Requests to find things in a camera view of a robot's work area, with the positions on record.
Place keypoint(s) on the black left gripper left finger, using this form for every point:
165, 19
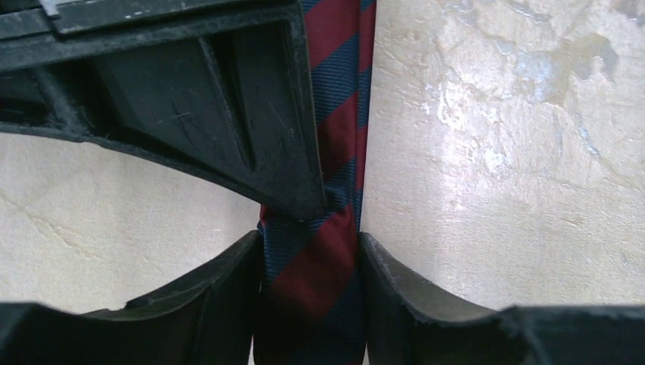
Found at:
206, 316

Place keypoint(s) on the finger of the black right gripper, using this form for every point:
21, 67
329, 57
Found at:
219, 90

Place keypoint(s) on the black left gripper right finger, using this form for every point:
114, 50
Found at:
411, 320

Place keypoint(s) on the red navy striped tie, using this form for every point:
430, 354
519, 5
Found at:
312, 303

